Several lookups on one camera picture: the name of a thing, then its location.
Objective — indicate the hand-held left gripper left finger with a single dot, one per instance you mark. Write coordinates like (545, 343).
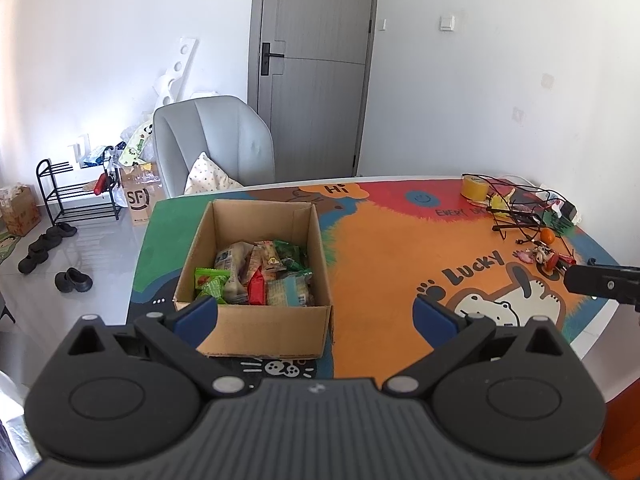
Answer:
(195, 317)

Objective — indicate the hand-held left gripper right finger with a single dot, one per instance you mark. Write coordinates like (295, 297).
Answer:
(432, 322)

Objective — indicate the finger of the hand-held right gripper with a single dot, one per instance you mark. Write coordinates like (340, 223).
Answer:
(592, 281)

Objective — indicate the green snack packet red picture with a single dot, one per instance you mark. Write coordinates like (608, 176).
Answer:
(212, 282)

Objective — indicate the clear cracker packet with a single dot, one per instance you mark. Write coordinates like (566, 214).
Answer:
(264, 257)
(235, 287)

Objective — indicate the large pale snack packet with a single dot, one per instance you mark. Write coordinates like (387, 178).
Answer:
(232, 256)

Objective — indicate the blue snack packet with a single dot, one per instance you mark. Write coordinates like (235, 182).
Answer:
(290, 290)

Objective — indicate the tangerine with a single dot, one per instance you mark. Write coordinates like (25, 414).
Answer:
(547, 236)

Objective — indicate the colourful printed table mat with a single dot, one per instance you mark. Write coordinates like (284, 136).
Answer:
(380, 285)

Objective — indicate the black power adapter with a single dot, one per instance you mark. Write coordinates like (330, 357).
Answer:
(568, 209)

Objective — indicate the black shoe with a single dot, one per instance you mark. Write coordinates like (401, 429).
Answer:
(44, 245)
(32, 262)
(66, 282)
(81, 280)
(60, 231)

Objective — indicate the yellow plastic item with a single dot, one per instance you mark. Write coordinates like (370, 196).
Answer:
(497, 202)

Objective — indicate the cardboard box black logo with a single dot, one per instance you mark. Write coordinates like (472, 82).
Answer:
(137, 200)

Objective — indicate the white dotted pillow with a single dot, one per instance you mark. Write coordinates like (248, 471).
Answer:
(205, 177)

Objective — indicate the yellow tape roll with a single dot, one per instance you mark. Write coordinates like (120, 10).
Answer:
(475, 188)

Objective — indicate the small red object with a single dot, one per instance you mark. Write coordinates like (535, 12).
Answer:
(102, 183)

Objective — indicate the black shoe rack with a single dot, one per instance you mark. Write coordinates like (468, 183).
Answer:
(85, 191)

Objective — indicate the green yellow printed bag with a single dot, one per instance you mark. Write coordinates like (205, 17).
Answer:
(137, 145)

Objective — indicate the blue plastic bag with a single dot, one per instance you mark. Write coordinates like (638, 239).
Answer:
(100, 156)

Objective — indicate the grey armchair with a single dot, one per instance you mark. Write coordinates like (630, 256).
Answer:
(225, 130)

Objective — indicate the green floor mat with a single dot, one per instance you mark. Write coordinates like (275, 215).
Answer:
(7, 247)

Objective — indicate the brown printed carton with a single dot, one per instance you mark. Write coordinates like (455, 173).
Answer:
(20, 212)

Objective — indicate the shiny plastic sheet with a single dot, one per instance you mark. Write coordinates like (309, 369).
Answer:
(15, 425)

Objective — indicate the grey door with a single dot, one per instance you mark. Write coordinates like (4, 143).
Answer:
(320, 110)

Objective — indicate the white foam board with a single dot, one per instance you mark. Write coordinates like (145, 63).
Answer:
(180, 62)

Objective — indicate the white light switch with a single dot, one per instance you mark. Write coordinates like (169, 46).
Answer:
(447, 22)

